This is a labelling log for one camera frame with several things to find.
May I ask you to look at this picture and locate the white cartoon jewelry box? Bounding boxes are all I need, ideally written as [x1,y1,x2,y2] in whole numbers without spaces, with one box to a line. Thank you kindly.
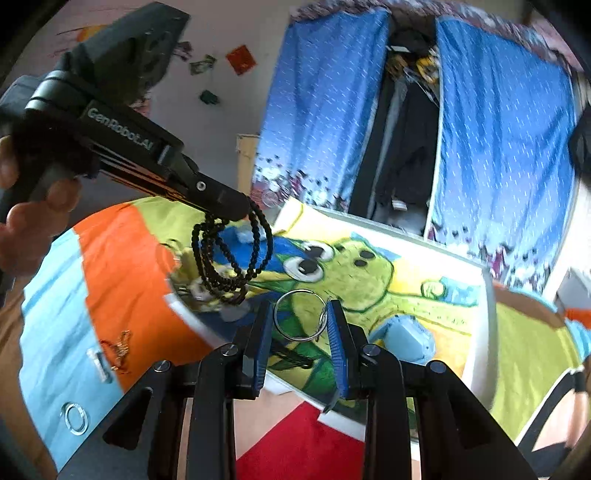
[157,199,497,431]

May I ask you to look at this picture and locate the person's left hand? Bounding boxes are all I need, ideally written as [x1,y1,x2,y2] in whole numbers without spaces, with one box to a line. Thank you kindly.
[0,135,83,278]

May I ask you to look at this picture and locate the blue dotted curtain right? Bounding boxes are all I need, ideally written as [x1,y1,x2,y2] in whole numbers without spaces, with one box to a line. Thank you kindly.
[430,17,576,293]

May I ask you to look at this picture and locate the black bead necklace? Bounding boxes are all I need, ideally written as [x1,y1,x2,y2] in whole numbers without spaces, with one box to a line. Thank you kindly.
[190,197,276,306]

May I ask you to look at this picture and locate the red paper on wall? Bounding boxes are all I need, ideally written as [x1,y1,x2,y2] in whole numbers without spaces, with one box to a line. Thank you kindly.
[225,44,256,76]

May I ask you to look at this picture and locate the silver bangle ring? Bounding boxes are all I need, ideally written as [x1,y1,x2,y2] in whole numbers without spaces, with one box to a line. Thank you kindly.
[272,289,330,343]

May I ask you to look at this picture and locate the blue dotted curtain left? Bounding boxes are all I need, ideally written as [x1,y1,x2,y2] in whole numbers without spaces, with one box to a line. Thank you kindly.
[252,9,390,211]

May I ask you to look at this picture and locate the silver hair clip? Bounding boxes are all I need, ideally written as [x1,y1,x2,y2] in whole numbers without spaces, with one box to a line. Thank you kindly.
[86,348,113,384]

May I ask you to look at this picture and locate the colourful patchwork bedsheet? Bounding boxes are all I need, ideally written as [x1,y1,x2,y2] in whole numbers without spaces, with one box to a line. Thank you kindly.
[1,198,590,479]

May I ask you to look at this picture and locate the small silver ring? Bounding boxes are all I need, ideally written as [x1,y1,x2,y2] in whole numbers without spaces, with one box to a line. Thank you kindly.
[62,401,91,437]

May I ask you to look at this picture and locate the gold chain bracelet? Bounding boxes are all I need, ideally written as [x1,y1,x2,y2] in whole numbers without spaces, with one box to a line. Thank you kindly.
[100,329,134,375]

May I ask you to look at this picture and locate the blue dotted curtain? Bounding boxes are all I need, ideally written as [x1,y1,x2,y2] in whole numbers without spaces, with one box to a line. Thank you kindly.
[252,9,390,211]
[430,17,576,293]

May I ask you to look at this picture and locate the dark hanging clothes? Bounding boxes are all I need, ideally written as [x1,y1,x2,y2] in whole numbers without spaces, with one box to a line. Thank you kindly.
[349,22,440,236]

